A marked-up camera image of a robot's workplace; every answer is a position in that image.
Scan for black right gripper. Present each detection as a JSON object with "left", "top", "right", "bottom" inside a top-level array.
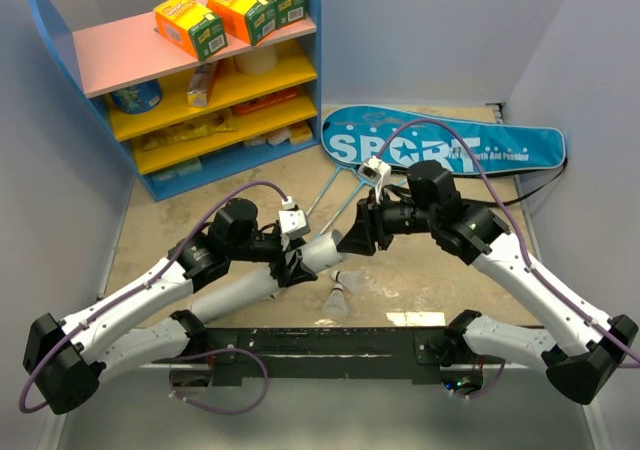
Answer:
[{"left": 337, "top": 188, "right": 438, "bottom": 255}]

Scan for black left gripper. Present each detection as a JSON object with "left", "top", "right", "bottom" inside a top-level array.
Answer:
[{"left": 229, "top": 232, "right": 318, "bottom": 286}]

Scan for white shuttlecock tube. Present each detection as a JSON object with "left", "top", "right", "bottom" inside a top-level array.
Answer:
[{"left": 189, "top": 230, "right": 345, "bottom": 323}]

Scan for white shuttlecock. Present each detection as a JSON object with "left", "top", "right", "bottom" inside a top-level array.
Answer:
[
  {"left": 331, "top": 270, "right": 367, "bottom": 295},
  {"left": 322, "top": 285, "right": 349, "bottom": 318}
]

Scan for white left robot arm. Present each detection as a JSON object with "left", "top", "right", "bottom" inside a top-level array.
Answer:
[{"left": 19, "top": 197, "right": 314, "bottom": 415}]

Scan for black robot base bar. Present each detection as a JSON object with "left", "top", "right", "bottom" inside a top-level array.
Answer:
[{"left": 149, "top": 325, "right": 506, "bottom": 388}]

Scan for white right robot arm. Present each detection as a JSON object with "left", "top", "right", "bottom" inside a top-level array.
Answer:
[{"left": 338, "top": 157, "right": 638, "bottom": 405}]

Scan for blue badminton racket right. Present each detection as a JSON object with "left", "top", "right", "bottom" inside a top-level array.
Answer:
[{"left": 318, "top": 181, "right": 371, "bottom": 236}]

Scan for blue badminton racket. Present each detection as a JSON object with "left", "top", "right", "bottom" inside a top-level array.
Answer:
[
  {"left": 306, "top": 164, "right": 349, "bottom": 217},
  {"left": 318, "top": 181, "right": 371, "bottom": 236}
]

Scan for blue badminton racket left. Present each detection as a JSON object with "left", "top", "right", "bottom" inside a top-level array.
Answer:
[{"left": 306, "top": 164, "right": 349, "bottom": 217}]

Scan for silver orange snack pack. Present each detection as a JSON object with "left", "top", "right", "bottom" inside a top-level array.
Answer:
[{"left": 186, "top": 62, "right": 218, "bottom": 108}]

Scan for blue sport racket bag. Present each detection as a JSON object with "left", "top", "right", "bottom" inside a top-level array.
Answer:
[{"left": 321, "top": 105, "right": 568, "bottom": 178}]

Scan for yellow white small packs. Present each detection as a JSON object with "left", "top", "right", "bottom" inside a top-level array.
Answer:
[{"left": 243, "top": 120, "right": 313, "bottom": 147}]

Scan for blue green bottom boxes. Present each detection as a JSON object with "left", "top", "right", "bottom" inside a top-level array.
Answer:
[{"left": 148, "top": 157, "right": 202, "bottom": 184}]

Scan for red flat box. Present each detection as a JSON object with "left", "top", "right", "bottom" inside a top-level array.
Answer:
[{"left": 231, "top": 86, "right": 299, "bottom": 116}]

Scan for yellow snack bags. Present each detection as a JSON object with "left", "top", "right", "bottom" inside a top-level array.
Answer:
[{"left": 141, "top": 109, "right": 238, "bottom": 152}]

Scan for blue shelf unit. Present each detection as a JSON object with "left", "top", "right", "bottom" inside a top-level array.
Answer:
[{"left": 28, "top": 0, "right": 321, "bottom": 200}]

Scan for blue round can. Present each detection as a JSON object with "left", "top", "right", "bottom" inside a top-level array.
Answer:
[{"left": 110, "top": 79, "right": 163, "bottom": 115}]

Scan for orange green box middle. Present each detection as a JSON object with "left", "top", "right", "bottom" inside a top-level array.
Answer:
[{"left": 207, "top": 0, "right": 276, "bottom": 46}]

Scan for orange green box left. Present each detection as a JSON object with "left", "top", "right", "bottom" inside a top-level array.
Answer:
[{"left": 153, "top": 0, "right": 228, "bottom": 61}]

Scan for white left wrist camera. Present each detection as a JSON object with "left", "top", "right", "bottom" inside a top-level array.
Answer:
[{"left": 278, "top": 196, "right": 311, "bottom": 239}]

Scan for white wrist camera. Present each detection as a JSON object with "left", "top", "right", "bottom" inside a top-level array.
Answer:
[
  {"left": 278, "top": 196, "right": 311, "bottom": 239},
  {"left": 358, "top": 156, "right": 392, "bottom": 201}
]

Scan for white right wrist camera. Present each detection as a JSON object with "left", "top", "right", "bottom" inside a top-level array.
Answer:
[{"left": 358, "top": 156, "right": 392, "bottom": 201}]

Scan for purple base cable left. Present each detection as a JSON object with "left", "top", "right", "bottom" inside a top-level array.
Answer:
[{"left": 167, "top": 345, "right": 271, "bottom": 415}]

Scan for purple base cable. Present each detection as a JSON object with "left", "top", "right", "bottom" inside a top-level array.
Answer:
[
  {"left": 447, "top": 359, "right": 510, "bottom": 401},
  {"left": 167, "top": 345, "right": 271, "bottom": 415}
]

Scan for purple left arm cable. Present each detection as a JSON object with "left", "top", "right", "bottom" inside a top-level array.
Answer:
[{"left": 18, "top": 180, "right": 297, "bottom": 414}]

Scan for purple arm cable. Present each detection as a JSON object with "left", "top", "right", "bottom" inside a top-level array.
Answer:
[
  {"left": 18, "top": 180, "right": 297, "bottom": 414},
  {"left": 376, "top": 119, "right": 640, "bottom": 366}
]

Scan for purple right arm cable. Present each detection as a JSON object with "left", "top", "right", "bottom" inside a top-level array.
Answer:
[{"left": 376, "top": 119, "right": 640, "bottom": 366}]

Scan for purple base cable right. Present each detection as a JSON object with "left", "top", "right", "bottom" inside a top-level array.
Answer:
[{"left": 447, "top": 359, "right": 510, "bottom": 401}]

